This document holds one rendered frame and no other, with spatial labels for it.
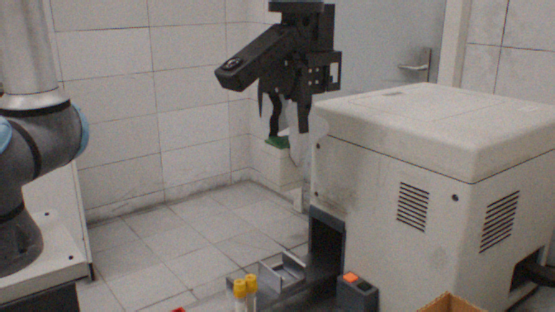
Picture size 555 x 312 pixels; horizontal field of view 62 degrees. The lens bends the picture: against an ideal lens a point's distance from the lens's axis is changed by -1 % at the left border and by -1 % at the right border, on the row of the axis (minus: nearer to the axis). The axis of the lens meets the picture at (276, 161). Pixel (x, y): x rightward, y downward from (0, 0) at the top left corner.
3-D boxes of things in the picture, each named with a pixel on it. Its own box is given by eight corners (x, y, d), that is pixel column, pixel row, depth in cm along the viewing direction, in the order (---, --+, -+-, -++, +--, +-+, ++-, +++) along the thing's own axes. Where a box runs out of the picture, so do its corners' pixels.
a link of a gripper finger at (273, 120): (300, 150, 69) (310, 92, 65) (268, 158, 66) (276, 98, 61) (288, 140, 71) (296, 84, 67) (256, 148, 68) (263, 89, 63)
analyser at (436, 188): (408, 223, 97) (424, 80, 86) (542, 285, 76) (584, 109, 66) (294, 274, 79) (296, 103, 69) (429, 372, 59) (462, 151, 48)
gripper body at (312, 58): (341, 95, 62) (346, 1, 58) (291, 104, 57) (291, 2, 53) (305, 86, 68) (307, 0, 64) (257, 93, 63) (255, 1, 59)
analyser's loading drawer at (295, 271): (326, 255, 81) (327, 229, 80) (353, 272, 77) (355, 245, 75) (226, 299, 70) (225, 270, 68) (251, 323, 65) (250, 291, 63)
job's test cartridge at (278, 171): (283, 176, 68) (283, 135, 66) (303, 186, 65) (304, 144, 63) (260, 182, 66) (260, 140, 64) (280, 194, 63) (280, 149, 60)
